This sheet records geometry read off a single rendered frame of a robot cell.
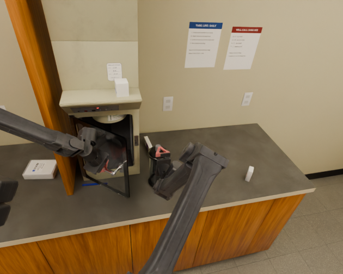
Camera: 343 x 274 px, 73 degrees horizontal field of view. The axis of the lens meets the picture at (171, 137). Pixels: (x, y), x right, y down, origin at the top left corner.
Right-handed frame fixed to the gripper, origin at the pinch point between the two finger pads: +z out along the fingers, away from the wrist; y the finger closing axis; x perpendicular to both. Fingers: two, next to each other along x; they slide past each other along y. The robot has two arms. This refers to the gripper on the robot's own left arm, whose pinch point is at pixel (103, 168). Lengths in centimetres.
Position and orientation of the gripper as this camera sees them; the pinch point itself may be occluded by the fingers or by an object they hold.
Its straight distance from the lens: 111.1
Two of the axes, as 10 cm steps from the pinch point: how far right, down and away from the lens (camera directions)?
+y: -4.4, 8.0, -4.0
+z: 1.1, 4.9, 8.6
